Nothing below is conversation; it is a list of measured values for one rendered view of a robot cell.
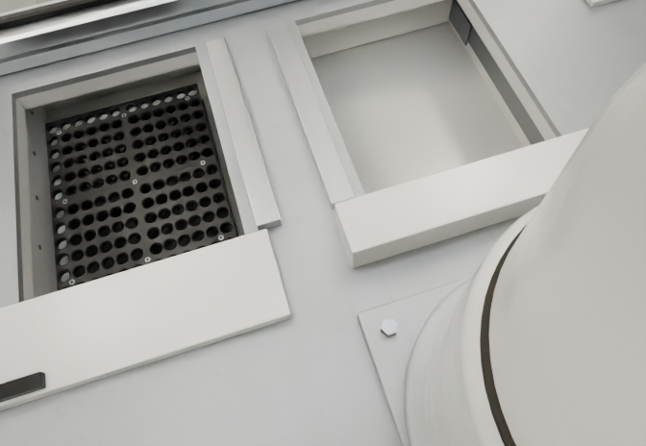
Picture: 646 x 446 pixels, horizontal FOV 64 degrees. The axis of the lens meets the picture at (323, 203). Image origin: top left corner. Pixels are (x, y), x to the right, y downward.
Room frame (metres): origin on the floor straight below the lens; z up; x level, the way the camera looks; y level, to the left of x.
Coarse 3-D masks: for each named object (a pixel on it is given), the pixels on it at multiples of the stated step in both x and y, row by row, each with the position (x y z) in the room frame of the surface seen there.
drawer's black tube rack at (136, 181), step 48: (48, 144) 0.35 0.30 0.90; (96, 144) 0.37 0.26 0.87; (144, 144) 0.34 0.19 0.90; (192, 144) 0.36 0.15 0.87; (96, 192) 0.29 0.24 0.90; (144, 192) 0.29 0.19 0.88; (192, 192) 0.29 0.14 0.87; (96, 240) 0.23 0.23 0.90; (144, 240) 0.22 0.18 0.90; (192, 240) 0.22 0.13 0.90
